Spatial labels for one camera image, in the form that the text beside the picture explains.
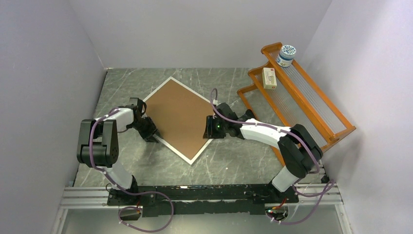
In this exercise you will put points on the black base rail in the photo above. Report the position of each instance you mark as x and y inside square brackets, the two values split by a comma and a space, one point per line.
[201, 199]

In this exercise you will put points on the blue white round jar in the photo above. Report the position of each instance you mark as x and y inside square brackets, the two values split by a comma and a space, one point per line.
[286, 55]

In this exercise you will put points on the white picture frame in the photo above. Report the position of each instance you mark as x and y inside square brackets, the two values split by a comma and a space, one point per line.
[180, 158]

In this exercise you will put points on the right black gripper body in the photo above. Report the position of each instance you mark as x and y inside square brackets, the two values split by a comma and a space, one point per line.
[215, 129]

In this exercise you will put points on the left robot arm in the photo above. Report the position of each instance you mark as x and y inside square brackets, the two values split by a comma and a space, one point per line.
[98, 147]

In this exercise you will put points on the orange wooden shelf rack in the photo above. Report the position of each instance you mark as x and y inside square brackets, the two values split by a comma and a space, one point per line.
[297, 99]

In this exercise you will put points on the brown backing board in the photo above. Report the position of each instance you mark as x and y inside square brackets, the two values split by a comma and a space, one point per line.
[177, 116]

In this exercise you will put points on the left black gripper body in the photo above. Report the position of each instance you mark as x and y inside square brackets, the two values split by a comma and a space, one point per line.
[146, 127]

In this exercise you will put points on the small cream box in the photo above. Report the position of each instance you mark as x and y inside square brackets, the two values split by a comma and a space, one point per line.
[269, 78]

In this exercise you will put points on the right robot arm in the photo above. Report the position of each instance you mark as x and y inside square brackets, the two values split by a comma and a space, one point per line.
[298, 149]

